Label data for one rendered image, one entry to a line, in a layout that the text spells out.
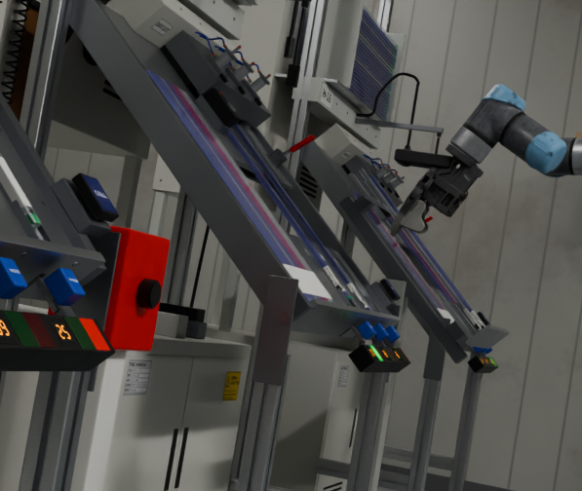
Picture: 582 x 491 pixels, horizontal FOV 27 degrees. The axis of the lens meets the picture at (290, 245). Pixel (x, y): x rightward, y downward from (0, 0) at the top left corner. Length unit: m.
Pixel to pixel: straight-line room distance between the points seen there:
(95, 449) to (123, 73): 0.74
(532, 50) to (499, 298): 1.17
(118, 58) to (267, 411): 0.66
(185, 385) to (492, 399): 3.44
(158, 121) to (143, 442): 0.59
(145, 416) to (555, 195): 3.73
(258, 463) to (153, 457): 0.40
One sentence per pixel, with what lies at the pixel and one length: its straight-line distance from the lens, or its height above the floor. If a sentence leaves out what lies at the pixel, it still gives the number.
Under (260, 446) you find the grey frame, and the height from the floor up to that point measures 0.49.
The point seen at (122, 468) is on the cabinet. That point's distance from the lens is 2.19.
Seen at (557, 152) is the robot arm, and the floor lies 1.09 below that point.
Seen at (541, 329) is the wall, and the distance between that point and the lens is 5.67.
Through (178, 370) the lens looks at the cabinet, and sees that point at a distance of 2.34.
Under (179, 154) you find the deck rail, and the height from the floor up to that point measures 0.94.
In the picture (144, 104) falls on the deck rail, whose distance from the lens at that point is 2.11.
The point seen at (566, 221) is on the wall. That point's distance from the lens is 5.70.
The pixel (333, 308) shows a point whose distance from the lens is 2.09.
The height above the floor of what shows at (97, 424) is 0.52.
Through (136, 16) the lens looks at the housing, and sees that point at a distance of 2.37.
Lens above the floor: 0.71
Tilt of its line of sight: 3 degrees up
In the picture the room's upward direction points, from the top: 9 degrees clockwise
